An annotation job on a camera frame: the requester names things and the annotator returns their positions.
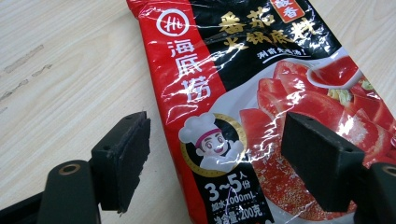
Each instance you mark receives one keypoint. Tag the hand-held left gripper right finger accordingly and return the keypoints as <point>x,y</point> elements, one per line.
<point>317,158</point>

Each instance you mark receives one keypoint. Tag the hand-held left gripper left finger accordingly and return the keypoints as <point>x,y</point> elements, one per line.
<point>121,161</point>

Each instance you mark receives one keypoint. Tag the red and black seasoning packet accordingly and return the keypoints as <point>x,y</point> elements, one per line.
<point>236,93</point>

